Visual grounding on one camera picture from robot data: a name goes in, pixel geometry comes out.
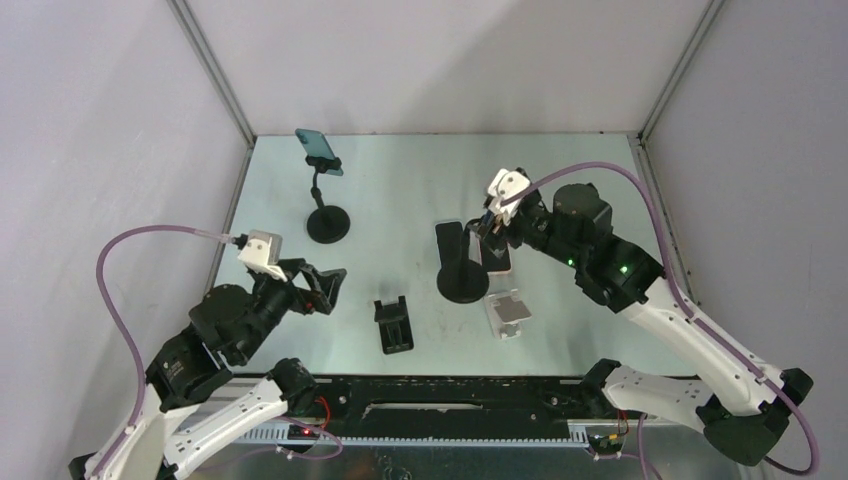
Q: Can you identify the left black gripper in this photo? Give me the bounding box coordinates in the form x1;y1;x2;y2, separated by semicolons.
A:
235;258;348;362

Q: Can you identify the pink phone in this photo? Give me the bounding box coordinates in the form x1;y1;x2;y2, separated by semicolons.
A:
478;235;512;274

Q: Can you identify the light blue phone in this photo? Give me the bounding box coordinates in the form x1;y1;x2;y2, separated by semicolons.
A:
434;220;470;267

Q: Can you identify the black round-base phone stand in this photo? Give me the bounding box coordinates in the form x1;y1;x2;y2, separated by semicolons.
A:
436;230;489;304

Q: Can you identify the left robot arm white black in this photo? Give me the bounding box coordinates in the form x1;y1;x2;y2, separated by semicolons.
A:
68;259;347;479

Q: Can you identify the black gooseneck phone stand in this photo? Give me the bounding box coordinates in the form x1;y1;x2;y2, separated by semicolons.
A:
305;155;351;245

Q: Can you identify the black folding phone stand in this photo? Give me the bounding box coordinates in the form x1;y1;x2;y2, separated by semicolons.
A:
374;295;414;355

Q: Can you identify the white flat phone stand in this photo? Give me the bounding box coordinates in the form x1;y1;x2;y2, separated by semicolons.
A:
483;289;532;340

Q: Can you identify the teal phone on stand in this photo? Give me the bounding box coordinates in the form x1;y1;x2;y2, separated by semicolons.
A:
295;128;344;176

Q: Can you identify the left controller board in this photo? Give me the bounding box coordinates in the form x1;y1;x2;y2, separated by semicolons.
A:
286;425;321;441

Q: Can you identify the controller board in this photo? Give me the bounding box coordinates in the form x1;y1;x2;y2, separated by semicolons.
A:
589;434;626;456
286;425;321;441

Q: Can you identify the right controller board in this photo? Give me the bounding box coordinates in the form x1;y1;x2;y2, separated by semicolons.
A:
589;434;626;456

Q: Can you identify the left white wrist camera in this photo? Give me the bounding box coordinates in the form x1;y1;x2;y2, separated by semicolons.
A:
237;230;290;282

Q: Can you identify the grey slotted cable duct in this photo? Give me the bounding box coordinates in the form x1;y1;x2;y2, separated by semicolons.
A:
234;422;589;448

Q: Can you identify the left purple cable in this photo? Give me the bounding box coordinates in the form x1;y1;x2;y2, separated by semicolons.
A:
95;225;241;480

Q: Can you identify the purple cable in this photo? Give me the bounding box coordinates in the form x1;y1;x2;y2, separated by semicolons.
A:
503;162;823;477
95;225;241;480

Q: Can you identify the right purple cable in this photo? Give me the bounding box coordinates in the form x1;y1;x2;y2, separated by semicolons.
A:
503;162;823;477

